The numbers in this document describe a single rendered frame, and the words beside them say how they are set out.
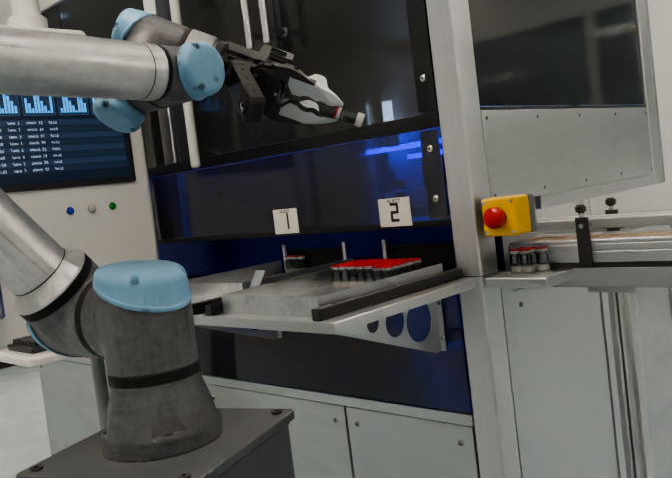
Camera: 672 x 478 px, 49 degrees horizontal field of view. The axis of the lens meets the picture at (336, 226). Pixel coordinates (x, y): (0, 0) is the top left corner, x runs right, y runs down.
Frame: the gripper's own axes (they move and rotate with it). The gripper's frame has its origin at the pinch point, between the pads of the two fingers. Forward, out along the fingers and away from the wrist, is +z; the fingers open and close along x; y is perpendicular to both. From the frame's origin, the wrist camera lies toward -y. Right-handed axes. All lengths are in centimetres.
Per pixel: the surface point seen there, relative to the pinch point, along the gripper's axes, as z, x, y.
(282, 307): 3.0, 32.6, -10.9
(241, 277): -8, 71, 34
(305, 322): 7.2, 28.4, -16.9
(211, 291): -12, 58, 12
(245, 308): -3.1, 39.7, -7.0
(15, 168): -68, 64, 37
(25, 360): -45, 81, -2
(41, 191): -62, 70, 39
